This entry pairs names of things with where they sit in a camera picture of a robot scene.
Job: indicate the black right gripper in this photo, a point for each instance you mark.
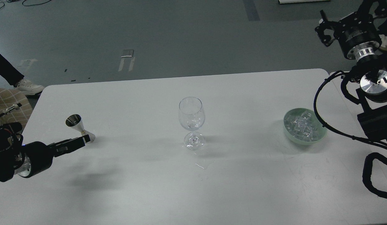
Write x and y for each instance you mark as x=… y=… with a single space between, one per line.
x=357 y=34

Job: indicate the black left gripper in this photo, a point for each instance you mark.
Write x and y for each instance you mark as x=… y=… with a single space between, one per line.
x=38 y=157

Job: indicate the steel double jigger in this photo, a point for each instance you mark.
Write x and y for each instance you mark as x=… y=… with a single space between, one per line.
x=75 y=122

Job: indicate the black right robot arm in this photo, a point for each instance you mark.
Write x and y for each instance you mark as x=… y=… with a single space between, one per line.
x=366 y=83

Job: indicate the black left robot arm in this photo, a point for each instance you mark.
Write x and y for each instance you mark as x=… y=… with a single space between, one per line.
x=11 y=158

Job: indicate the pile of ice cubes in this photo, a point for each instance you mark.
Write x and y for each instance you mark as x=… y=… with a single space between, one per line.
x=302 y=127

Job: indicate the clear wine glass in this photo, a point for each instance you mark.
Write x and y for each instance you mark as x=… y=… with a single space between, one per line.
x=191 y=117

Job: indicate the white sneaker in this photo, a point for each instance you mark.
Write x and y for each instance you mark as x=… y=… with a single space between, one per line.
x=29 y=88

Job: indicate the beige checked chair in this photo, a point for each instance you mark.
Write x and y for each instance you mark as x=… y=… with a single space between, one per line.
x=8 y=98

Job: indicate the person in white shirt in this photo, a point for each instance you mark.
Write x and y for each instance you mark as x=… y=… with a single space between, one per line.
x=9 y=72

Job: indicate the green bowl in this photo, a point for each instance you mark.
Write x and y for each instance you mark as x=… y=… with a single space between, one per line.
x=299 y=111

